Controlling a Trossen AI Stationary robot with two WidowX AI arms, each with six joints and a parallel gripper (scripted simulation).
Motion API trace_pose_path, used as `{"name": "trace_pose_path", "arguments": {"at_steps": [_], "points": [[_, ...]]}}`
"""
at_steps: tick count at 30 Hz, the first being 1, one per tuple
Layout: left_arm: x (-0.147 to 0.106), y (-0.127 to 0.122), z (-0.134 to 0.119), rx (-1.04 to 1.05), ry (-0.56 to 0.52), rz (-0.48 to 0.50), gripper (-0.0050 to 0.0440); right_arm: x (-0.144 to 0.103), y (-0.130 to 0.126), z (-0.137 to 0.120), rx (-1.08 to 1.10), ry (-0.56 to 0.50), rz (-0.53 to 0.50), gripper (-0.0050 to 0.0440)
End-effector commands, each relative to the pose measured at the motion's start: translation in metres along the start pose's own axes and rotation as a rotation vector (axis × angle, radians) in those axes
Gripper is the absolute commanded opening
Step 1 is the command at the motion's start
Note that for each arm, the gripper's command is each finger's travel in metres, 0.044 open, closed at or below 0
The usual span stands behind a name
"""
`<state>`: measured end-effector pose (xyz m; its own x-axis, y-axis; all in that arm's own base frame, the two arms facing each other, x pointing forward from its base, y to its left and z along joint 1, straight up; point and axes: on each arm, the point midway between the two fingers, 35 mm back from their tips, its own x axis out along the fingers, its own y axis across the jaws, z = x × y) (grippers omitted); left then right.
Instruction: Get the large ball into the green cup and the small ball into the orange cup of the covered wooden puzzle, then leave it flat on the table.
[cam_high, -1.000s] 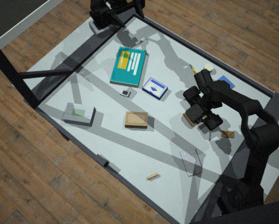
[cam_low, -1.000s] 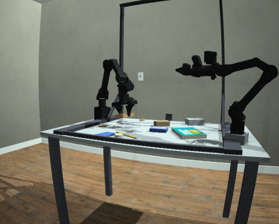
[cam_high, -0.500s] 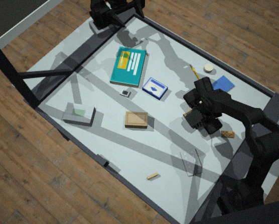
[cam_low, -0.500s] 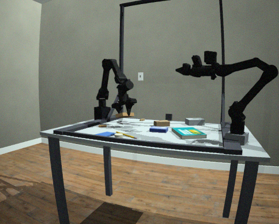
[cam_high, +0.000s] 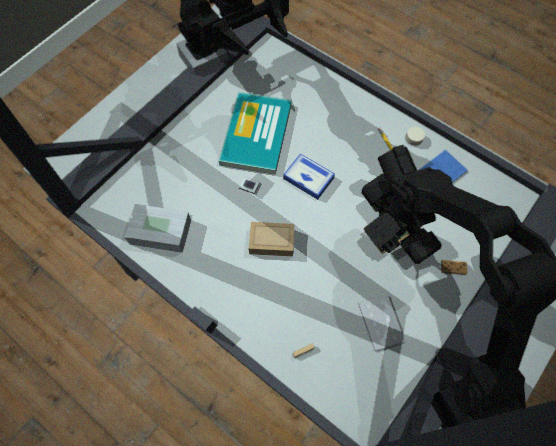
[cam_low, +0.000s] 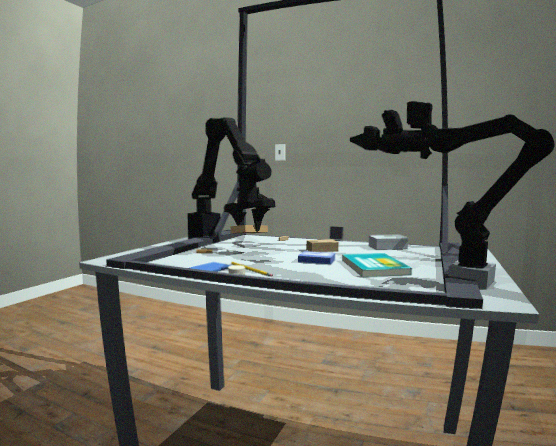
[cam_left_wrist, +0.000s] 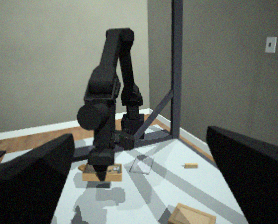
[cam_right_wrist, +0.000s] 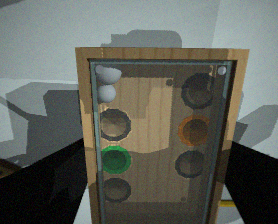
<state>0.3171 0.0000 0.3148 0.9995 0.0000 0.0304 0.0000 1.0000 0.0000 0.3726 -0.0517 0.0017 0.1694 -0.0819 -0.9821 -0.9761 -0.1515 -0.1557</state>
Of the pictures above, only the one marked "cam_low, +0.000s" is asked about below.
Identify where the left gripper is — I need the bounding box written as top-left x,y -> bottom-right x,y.
350,126 -> 406,154

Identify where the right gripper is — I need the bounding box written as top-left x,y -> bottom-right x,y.
224,183 -> 275,231

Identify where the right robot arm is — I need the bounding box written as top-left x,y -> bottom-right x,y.
192,117 -> 272,214

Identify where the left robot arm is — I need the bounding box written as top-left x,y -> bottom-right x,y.
382,101 -> 554,269

